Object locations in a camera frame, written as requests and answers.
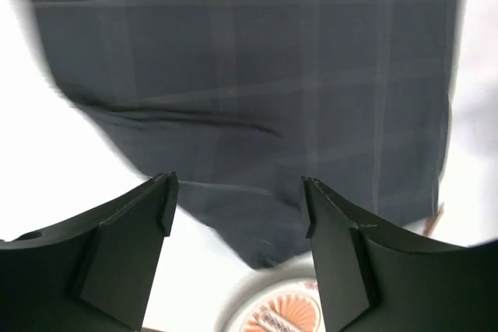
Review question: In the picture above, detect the dark grey checked cloth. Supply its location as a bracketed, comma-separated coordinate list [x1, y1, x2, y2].
[29, 0, 459, 269]

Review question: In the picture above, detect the patterned ceramic plate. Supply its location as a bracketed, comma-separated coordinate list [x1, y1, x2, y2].
[214, 264, 325, 332]

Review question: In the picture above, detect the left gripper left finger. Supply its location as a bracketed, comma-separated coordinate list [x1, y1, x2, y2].
[1, 173, 178, 332]

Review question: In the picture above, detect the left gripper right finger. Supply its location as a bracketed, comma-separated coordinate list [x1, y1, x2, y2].
[303, 177, 497, 332]

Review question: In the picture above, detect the copper knife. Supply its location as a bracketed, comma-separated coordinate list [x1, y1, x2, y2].
[423, 203, 444, 237]

